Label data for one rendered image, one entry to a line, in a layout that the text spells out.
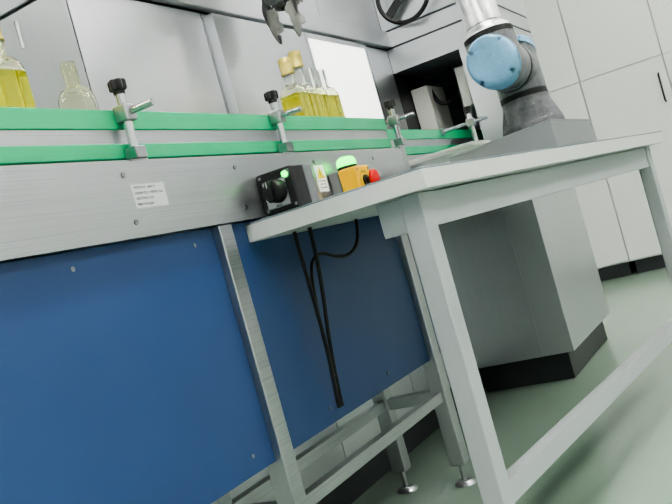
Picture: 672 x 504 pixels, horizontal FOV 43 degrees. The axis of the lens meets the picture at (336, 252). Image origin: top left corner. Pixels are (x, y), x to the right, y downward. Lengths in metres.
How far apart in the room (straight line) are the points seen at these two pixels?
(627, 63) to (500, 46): 3.85
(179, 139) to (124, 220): 0.25
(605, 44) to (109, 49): 4.30
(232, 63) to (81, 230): 1.07
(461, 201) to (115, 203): 0.62
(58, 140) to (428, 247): 0.61
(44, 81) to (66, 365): 0.86
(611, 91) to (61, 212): 4.85
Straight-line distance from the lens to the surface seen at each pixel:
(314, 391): 1.66
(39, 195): 1.21
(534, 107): 2.07
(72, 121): 1.32
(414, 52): 3.20
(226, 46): 2.23
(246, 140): 1.67
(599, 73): 5.80
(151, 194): 1.37
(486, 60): 1.96
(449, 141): 2.99
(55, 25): 1.90
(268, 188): 1.56
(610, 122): 5.78
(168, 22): 2.12
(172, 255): 1.40
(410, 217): 1.43
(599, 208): 5.81
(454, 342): 1.43
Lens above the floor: 0.65
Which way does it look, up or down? level
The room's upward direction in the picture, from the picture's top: 16 degrees counter-clockwise
